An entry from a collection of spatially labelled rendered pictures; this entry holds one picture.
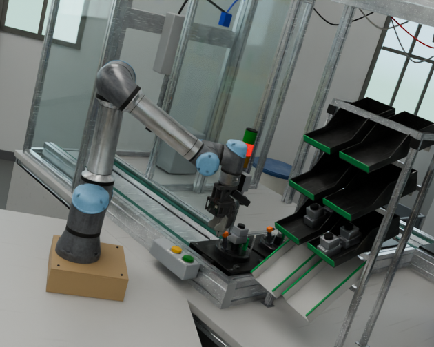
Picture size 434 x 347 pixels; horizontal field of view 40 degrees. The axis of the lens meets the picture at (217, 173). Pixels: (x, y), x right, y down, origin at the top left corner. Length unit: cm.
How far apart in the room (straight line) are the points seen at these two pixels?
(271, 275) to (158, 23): 147
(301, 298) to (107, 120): 88
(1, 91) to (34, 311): 379
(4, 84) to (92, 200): 363
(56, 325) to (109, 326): 16
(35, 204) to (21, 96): 256
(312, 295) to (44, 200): 147
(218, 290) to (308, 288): 32
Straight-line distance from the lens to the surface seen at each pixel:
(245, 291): 223
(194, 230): 260
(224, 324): 209
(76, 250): 204
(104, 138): 207
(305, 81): 588
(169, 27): 305
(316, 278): 210
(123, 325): 194
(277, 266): 216
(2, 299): 196
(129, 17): 297
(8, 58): 549
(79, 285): 202
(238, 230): 229
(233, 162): 208
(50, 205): 295
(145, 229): 245
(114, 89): 190
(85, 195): 200
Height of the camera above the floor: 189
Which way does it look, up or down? 16 degrees down
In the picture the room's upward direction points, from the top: 16 degrees clockwise
